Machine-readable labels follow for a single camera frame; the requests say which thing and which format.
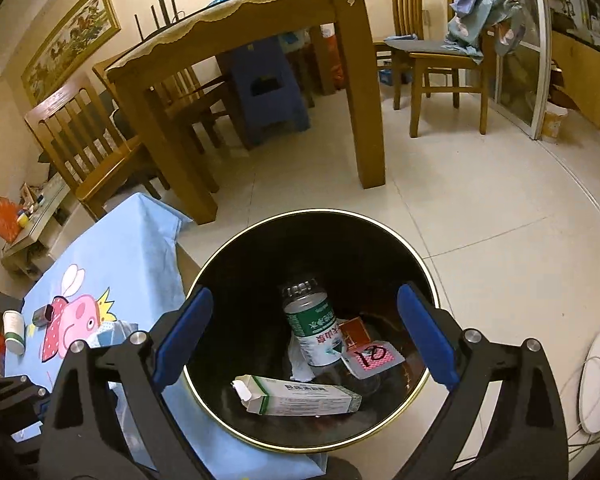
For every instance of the red snack packet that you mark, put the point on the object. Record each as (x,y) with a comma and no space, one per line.
(374,360)

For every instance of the cream lace table cover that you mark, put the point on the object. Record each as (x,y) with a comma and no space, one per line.
(240,7)

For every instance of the orange plastic bag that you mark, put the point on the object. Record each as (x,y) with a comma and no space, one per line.
(2,220)

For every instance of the red bag under table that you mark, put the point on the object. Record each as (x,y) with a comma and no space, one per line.
(336,60)

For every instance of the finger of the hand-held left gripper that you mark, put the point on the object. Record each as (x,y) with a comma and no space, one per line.
(15,390)

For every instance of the green white medicine box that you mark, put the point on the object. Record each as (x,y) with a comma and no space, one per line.
(305,397)

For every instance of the wooden kitchen cabinet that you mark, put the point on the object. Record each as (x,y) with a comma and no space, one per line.
(589,75)

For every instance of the black wifi router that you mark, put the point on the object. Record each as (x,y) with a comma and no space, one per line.
(160,27)

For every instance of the white coffee table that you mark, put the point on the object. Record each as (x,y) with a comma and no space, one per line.
(45,225)

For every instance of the wooden dining table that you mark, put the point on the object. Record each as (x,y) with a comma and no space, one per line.
(364,110)

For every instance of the white tissue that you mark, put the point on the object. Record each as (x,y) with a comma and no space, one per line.
(300,367)

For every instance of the pile of light clothes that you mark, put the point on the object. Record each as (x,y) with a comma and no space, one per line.
(479,10)

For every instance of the white paper cup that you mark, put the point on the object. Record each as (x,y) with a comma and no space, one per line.
(14,332)

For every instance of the clear plastic bottle green label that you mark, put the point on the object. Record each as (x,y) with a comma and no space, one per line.
(312,327)

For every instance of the red cigarette pack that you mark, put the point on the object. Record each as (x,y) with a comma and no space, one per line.
(355,332)

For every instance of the blue cartoon pig tablecloth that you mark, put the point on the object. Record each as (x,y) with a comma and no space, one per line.
(130,240)

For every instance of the wooden slat-back chair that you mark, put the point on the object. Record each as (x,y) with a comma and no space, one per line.
(407,5)
(95,160)
(190,95)

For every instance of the black round trash bin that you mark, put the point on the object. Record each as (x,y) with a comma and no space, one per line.
(260,270)

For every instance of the framed horse painting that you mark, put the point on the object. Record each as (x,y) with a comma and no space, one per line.
(70,42)

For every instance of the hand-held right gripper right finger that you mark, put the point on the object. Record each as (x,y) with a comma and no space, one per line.
(424,332)

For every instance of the white plastic bucket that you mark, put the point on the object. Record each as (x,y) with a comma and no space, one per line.
(553,122)

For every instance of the blue plastic stool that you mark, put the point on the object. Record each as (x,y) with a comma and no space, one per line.
(270,105)

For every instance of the wooden chair with clothes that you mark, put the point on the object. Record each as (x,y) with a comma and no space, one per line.
(444,70)

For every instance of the brown patterned box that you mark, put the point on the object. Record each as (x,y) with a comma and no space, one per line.
(42,315)

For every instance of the blue face mask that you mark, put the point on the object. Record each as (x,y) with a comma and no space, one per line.
(111,332)

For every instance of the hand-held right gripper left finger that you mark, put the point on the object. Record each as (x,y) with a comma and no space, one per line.
(185,340)

